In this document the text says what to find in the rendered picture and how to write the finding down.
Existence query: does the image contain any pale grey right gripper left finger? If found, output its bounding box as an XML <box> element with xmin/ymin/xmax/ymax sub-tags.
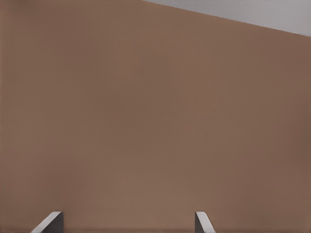
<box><xmin>31</xmin><ymin>211</ymin><xmax>64</xmax><ymax>233</ymax></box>

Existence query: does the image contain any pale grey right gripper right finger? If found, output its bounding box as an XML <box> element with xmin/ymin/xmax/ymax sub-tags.
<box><xmin>195</xmin><ymin>211</ymin><xmax>215</xmax><ymax>233</ymax></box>

